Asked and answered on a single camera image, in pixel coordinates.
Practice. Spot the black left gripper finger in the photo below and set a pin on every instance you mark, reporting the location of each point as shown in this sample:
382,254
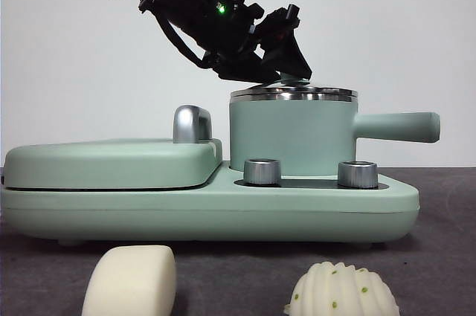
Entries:
249,70
288,55

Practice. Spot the pale green griddle cover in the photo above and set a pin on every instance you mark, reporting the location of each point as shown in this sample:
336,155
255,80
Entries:
111,163

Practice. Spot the ridged white bun green dots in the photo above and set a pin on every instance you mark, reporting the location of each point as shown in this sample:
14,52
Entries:
342,290

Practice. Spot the silver control knob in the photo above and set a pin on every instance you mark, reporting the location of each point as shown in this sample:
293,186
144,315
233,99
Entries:
357,174
262,173

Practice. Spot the pale green breakfast machine base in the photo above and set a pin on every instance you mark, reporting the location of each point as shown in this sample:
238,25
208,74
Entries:
223,219

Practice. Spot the smooth white steamed bun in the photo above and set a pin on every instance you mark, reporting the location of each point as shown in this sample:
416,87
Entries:
130,282

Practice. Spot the glass lid with green knob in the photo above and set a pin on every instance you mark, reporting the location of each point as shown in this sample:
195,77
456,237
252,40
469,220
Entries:
297,93

